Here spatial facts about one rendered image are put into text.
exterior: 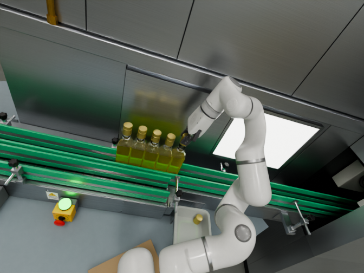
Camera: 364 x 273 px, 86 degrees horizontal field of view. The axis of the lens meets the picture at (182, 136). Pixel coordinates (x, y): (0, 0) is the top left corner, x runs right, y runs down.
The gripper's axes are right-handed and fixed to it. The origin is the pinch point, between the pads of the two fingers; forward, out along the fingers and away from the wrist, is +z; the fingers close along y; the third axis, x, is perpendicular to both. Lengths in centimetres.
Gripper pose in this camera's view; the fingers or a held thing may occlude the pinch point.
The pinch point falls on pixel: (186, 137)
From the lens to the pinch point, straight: 78.3
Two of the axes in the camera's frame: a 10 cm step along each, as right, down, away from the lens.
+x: 8.5, 4.0, 3.5
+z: -5.3, 6.2, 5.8
